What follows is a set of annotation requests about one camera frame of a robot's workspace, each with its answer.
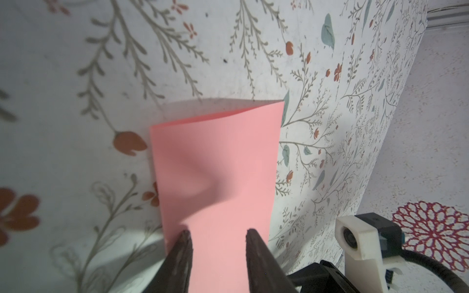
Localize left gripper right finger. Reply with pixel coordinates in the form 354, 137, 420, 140
245, 228, 297, 293

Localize pink square paper sheet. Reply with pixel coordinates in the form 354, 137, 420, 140
150, 101, 284, 293

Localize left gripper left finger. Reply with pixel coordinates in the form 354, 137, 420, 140
143, 230, 194, 293

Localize right wrist camera with cable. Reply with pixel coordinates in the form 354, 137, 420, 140
335, 212, 469, 293

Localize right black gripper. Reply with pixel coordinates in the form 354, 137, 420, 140
287, 260, 360, 293

